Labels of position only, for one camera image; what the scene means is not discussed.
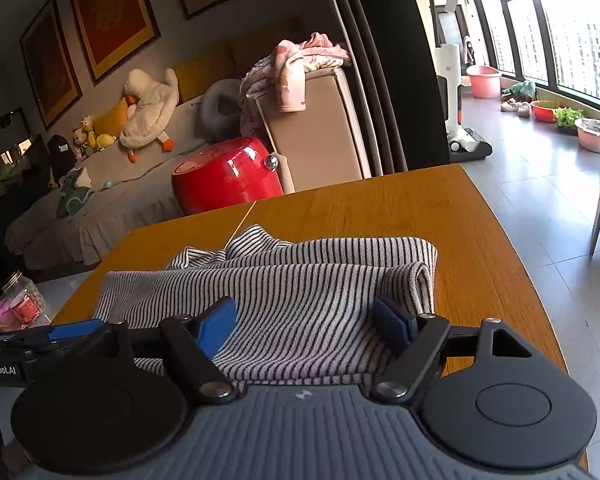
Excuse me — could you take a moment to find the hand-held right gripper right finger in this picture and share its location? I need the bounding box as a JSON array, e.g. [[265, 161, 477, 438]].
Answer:
[[371, 299, 534, 404]]

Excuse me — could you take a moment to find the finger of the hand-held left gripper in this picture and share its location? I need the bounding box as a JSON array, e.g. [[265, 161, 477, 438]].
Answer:
[[10, 318, 109, 353]]

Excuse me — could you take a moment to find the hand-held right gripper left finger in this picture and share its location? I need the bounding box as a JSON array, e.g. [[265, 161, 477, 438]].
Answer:
[[100, 296, 239, 404]]

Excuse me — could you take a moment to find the grey cloth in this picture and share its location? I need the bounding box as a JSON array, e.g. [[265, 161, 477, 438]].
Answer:
[[93, 225, 440, 387]]

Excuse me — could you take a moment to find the pink clothes pile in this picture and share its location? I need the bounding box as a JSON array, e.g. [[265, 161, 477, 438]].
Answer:
[[239, 32, 353, 137]]

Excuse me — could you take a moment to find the clear candy jar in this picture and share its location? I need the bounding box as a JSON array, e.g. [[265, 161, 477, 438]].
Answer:
[[0, 270, 51, 328]]

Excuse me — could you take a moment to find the green plush toy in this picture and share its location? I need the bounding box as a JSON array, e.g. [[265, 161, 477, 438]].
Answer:
[[56, 166, 94, 219]]

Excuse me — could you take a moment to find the beige sofa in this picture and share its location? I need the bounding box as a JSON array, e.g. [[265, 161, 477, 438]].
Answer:
[[5, 16, 384, 274]]

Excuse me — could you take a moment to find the black bag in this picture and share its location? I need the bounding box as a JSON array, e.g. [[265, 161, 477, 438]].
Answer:
[[47, 134, 78, 184]]

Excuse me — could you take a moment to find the small doll plush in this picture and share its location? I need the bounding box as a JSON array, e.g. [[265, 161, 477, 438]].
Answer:
[[71, 116, 98, 161]]

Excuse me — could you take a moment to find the grey neck pillow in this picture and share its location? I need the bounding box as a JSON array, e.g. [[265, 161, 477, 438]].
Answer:
[[200, 78, 244, 143]]

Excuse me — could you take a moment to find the yellow cushion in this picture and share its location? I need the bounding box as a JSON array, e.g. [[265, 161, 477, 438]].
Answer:
[[92, 97, 130, 145]]

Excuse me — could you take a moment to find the white goose plush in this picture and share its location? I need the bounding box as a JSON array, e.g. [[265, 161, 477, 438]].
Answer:
[[119, 67, 180, 163]]

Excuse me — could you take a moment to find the white upright vacuum cleaner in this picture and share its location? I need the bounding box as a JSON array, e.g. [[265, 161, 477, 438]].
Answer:
[[425, 0, 494, 163]]

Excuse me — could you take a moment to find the pair of light shoes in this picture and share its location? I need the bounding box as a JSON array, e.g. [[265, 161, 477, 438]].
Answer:
[[500, 98, 533, 118]]

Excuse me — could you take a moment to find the pink plastic basin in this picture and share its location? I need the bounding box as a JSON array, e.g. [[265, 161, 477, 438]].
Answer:
[[466, 64, 503, 100]]

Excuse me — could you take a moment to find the red plastic basin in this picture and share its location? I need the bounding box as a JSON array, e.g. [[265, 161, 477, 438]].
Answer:
[[530, 100, 562, 124]]

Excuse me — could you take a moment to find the dark curtain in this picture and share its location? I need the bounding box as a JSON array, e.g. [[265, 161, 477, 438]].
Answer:
[[323, 0, 453, 177]]

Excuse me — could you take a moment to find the green leafy plant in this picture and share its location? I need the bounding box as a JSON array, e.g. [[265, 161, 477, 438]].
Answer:
[[553, 106, 587, 136]]

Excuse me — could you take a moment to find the white basin with plants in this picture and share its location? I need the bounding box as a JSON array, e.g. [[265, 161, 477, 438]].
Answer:
[[574, 118, 600, 155]]

